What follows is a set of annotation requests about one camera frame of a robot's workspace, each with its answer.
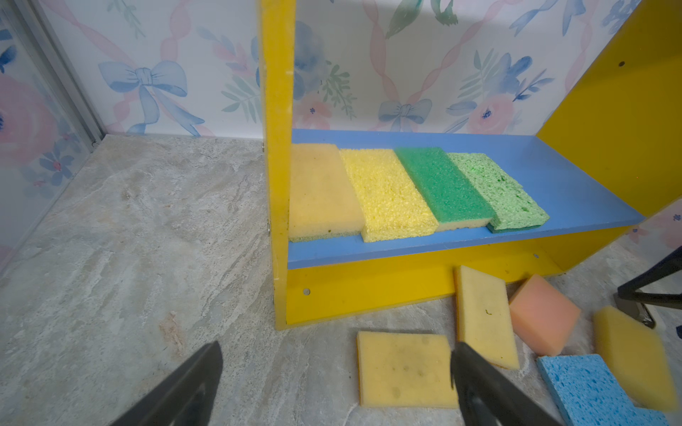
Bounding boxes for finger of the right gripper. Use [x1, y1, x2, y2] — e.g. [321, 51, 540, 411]
[616, 246, 682, 311]

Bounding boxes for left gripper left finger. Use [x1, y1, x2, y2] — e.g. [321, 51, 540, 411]
[113, 341, 223, 425]

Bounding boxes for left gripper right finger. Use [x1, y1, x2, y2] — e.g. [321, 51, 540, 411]
[450, 342, 559, 426]

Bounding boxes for orange pink sponge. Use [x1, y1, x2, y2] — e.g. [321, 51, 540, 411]
[510, 274, 582, 356]

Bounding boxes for blue sponge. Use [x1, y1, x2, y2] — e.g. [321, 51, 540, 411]
[536, 354, 639, 425]
[633, 408, 669, 426]

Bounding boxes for light green sponge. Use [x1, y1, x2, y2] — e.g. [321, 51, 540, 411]
[448, 153, 550, 234]

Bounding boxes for dark green sponge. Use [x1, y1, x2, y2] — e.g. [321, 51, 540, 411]
[394, 147, 495, 232]

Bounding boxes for bright yellow sponge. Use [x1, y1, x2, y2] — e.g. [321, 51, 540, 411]
[340, 149, 439, 243]

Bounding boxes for yellow shelf pink blue boards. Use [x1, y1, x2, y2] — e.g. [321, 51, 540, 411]
[260, 1, 681, 330]

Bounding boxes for small brass metal piece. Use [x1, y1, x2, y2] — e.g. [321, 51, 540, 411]
[614, 293, 656, 329]

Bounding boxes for pale yellow sponge orange back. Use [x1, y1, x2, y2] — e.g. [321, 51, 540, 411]
[455, 266, 520, 370]

